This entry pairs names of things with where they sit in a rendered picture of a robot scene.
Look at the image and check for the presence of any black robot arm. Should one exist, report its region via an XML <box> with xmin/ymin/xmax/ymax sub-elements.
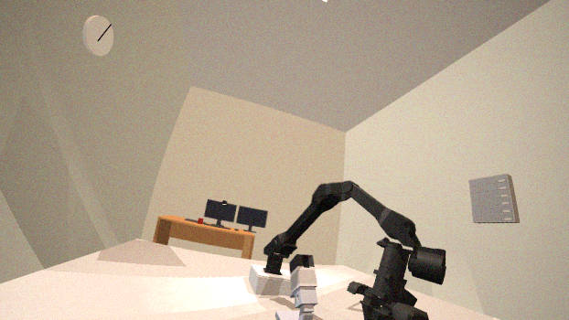
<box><xmin>263</xmin><ymin>180</ymin><xmax>446</xmax><ymax>285</ymax></box>

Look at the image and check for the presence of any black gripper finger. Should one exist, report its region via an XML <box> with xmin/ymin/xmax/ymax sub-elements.
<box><xmin>371</xmin><ymin>309</ymin><xmax>397</xmax><ymax>320</ymax></box>
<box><xmin>360</xmin><ymin>300</ymin><xmax>381</xmax><ymax>320</ymax></box>

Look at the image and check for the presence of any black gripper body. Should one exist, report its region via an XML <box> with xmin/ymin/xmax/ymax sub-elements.
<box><xmin>347</xmin><ymin>266</ymin><xmax>429</xmax><ymax>320</ymax></box>

